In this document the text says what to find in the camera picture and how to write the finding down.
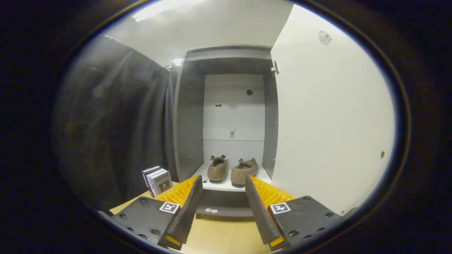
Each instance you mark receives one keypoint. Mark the black backdrop cloth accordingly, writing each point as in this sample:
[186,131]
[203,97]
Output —
[113,123]

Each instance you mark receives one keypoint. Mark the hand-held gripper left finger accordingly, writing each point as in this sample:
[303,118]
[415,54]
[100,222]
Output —
[189,211]

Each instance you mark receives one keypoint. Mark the brown fuzzy shoe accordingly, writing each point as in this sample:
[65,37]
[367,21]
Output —
[243,174]
[217,171]

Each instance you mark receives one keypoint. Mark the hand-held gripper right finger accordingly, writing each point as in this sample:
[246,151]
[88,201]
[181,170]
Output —
[259,211]

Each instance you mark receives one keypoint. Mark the dark blue book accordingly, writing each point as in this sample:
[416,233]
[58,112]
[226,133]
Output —
[145,175]

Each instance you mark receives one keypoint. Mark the white book portrait cover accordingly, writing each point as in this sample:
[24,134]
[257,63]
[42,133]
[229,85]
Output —
[163,184]

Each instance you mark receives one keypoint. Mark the metal door hinge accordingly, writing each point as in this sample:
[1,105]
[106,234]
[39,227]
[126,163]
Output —
[274,67]

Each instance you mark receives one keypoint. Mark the white shoe cabinet door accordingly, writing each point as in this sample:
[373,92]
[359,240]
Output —
[332,123]

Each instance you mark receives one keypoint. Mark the white blue spine book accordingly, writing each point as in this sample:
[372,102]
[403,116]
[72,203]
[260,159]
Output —
[151,178]

